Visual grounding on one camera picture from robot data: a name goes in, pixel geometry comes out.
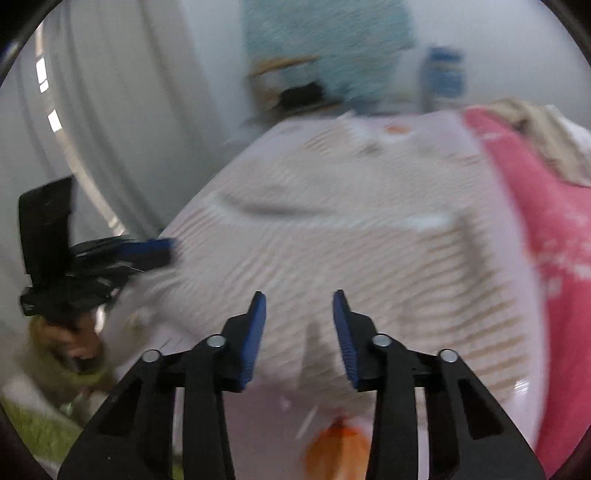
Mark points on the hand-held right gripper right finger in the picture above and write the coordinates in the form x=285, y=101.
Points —
x=346, y=341

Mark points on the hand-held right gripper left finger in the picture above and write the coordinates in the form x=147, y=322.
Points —
x=251, y=341

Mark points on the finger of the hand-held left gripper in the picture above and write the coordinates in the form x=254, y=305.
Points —
x=147, y=253

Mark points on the beige white checked coat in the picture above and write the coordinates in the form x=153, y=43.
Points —
x=346, y=258

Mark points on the person's left forearm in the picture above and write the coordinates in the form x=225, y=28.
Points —
x=46, y=369

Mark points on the beige clothes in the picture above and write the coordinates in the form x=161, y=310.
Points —
x=545, y=134

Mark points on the person's left hand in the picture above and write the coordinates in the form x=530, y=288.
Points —
x=74, y=344

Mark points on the lilac printed bed sheet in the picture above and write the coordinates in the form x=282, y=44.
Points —
x=277, y=434

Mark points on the white curtain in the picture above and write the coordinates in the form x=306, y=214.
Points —
x=115, y=115

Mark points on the person's fluffy white green robe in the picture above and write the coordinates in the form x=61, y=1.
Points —
x=32, y=429

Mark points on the black bag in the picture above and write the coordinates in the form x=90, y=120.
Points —
x=300, y=96

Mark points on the wooden chair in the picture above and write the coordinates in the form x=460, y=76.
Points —
x=272, y=69

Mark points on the pink floral blanket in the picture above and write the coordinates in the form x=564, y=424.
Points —
x=554, y=230

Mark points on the blue water bottle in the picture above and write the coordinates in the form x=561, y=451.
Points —
x=443, y=74

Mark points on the teal patterned wall cloth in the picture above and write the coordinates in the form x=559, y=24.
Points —
x=332, y=41

